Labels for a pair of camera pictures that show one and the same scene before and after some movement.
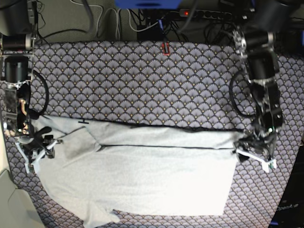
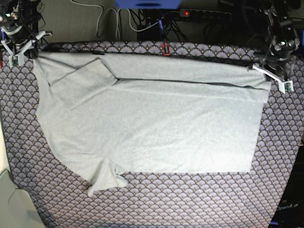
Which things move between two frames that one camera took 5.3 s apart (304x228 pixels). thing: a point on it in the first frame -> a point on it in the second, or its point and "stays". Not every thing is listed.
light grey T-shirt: [96, 168] -> [111, 116]
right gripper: [261, 140] -> [277, 56]
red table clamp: [163, 45] stays
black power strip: [202, 14] stays
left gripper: [36, 141] -> [19, 34]
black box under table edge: [154, 33] stays
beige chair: [16, 210] stays
